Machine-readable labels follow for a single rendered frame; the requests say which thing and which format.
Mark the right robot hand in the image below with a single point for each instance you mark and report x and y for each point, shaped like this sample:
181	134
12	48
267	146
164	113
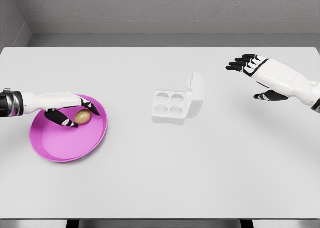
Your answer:
272	72

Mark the brown egg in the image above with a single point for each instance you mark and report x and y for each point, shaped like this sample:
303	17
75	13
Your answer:
83	117

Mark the white egg box lid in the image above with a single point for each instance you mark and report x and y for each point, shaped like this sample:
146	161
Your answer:
196	94

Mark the pink round plate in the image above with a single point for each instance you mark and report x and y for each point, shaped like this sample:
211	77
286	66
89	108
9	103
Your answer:
72	140

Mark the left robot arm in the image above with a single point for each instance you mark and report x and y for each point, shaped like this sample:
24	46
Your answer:
20	102

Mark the white egg box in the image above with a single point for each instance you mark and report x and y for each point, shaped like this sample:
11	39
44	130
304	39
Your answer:
169	109

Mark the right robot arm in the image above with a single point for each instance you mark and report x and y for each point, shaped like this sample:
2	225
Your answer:
312	94

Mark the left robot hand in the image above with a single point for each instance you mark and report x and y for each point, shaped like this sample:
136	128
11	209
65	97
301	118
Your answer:
65	100

